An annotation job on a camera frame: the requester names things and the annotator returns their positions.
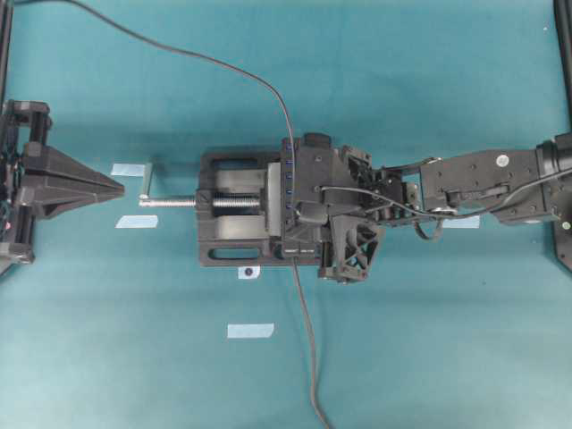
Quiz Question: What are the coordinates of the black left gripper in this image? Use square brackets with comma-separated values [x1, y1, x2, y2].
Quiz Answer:
[1, 100, 124, 265]

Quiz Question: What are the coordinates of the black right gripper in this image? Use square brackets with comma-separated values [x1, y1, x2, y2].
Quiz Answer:
[296, 133, 422, 282]

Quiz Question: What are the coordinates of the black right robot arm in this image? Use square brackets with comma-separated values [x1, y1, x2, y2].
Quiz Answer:
[292, 133, 571, 228]

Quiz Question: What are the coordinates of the blue tape strip under arm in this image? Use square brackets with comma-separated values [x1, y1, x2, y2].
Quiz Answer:
[442, 215, 480, 229]

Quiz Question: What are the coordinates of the black multi-port USB hub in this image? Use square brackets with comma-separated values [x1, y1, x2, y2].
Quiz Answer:
[280, 138, 320, 265]

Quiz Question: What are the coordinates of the blue tape strip upper left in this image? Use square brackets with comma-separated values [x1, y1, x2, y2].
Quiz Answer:
[111, 163, 146, 177]

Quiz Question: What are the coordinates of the blue tape strip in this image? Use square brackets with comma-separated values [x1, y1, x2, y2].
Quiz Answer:
[111, 163, 146, 177]
[227, 323, 275, 340]
[115, 214, 158, 229]

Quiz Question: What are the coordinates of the blue tape strip middle left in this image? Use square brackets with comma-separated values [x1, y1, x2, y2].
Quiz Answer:
[115, 214, 158, 229]

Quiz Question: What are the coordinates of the black bench vise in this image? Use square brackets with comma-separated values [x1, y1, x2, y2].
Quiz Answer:
[137, 150, 323, 270]

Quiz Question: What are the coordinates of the white sticker with dark dot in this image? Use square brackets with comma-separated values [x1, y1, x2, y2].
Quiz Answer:
[237, 265, 261, 280]

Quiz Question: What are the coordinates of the blue tape strip bottom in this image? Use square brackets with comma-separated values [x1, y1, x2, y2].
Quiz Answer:
[227, 323, 275, 340]

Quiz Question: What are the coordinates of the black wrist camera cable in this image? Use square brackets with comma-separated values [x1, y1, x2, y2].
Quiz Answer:
[319, 182, 572, 245]

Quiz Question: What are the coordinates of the black hub power cable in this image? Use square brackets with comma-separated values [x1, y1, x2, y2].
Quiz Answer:
[13, 0, 295, 148]

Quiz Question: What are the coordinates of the black frame rail left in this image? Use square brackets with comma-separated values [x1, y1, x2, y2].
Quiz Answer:
[0, 0, 14, 106]

